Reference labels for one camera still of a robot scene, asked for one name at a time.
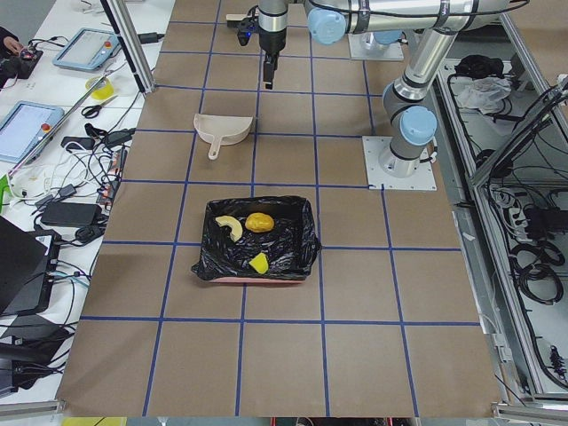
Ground yellow tape roll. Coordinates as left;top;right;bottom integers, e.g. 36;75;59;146
85;76;114;100

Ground pale melon slice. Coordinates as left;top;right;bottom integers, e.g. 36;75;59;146
215;215;243;242

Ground brown potato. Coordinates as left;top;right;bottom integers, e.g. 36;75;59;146
245;212;275;233

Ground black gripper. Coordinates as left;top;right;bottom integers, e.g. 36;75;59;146
237;6;287;90

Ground black scissors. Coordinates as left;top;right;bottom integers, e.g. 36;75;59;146
81;95;117;120

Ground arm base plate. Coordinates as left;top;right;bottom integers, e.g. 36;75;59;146
348;30;404;61
362;136;438;192

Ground bin with black bag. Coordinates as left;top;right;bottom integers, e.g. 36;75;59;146
192;195;321;283

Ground beige dustpan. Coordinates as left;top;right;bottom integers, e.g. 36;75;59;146
193;114;254;161

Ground black power adapter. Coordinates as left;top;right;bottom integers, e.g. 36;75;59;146
41;202;102;227

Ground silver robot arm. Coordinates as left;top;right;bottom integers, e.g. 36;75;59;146
235;0;529;121

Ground yellow sponge piece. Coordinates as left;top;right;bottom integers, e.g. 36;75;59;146
248;252;270;274

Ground black laptop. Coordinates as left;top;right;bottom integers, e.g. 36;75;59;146
1;218;61;317

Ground aluminium frame post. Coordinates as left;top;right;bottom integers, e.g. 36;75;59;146
100;0;155;94

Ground blue teach pendant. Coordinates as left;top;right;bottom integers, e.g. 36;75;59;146
52;28;121;71
1;101;64;163

